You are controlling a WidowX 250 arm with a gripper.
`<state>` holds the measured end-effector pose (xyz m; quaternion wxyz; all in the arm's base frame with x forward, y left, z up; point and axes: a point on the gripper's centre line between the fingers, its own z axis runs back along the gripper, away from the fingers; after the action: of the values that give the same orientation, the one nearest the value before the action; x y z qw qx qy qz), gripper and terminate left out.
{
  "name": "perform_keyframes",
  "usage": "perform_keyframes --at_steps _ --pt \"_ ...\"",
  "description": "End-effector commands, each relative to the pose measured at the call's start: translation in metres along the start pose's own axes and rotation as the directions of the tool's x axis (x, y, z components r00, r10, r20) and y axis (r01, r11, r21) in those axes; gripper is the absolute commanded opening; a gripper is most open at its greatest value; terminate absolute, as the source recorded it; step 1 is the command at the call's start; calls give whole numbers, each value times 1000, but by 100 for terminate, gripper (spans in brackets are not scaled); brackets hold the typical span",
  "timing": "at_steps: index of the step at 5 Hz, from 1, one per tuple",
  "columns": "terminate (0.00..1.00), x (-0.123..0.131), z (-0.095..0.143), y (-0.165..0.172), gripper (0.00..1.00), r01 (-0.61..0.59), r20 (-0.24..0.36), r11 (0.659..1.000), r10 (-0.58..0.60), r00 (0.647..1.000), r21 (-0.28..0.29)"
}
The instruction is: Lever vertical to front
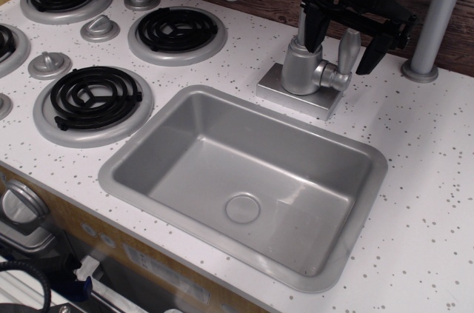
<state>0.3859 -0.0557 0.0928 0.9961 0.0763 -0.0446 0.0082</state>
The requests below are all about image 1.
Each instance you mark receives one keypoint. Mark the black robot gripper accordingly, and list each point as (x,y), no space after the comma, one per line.
(386,21)

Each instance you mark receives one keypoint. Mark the silver faucet lever handle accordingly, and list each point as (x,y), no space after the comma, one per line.
(338,76)

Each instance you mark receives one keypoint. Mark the silver toy faucet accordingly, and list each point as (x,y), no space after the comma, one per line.
(297,84)

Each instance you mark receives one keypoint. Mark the grey support pole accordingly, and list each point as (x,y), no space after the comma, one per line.
(421,67)

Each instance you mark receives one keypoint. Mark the black coil burner rear right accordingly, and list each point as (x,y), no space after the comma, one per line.
(176,36)

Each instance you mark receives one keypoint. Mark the grey plastic sink basin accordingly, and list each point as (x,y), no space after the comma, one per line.
(285,197)

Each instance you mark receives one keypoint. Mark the silver stove knob middle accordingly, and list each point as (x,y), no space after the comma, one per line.
(100,29)

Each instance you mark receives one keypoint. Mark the black coil burner front right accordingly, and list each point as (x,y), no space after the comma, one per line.
(93,107)

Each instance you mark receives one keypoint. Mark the silver stove knob lower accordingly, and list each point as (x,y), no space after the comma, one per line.
(48,66)

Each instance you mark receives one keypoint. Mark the black coil burner left edge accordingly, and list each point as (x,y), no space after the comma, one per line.
(15,48)

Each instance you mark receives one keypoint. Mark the silver stove knob left edge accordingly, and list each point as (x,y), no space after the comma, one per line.
(6,106)

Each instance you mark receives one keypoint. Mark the silver oven dial knob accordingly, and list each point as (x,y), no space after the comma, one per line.
(21,208)

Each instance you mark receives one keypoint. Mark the silver oven door handle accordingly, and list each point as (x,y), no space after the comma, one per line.
(37,243)

